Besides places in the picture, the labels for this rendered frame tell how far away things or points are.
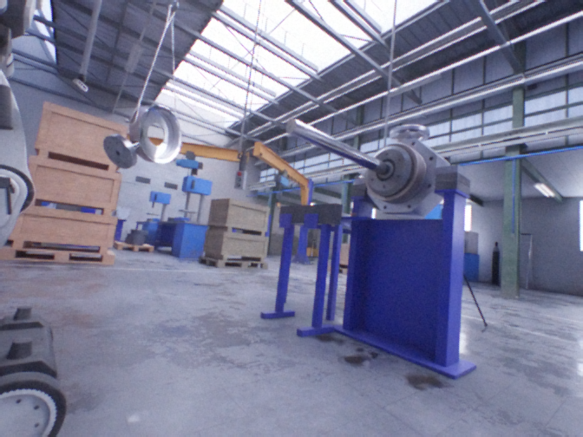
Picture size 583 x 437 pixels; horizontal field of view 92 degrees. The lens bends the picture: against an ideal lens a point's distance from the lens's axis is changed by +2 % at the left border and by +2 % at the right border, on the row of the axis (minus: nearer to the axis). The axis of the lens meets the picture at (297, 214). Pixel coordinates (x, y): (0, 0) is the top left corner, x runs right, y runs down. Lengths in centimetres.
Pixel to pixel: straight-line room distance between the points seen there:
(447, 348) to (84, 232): 452
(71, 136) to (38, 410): 444
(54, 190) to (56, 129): 83
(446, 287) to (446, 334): 24
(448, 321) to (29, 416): 164
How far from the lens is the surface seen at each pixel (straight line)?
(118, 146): 191
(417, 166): 181
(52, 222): 497
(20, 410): 97
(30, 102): 1487
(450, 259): 176
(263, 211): 613
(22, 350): 100
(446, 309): 178
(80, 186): 501
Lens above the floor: 55
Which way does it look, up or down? 7 degrees up
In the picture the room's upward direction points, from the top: 6 degrees clockwise
